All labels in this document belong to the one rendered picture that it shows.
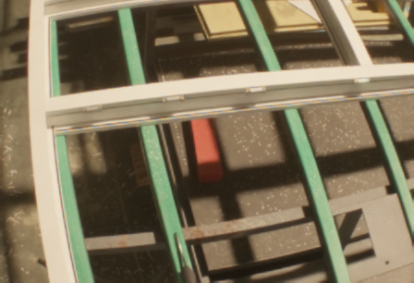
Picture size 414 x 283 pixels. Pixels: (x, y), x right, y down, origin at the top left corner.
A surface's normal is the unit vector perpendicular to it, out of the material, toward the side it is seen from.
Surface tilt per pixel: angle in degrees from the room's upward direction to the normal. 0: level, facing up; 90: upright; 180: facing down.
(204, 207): 0
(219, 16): 0
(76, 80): 0
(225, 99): 90
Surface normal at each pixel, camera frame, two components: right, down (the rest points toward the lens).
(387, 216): 0.06, -0.63
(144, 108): 0.19, 0.76
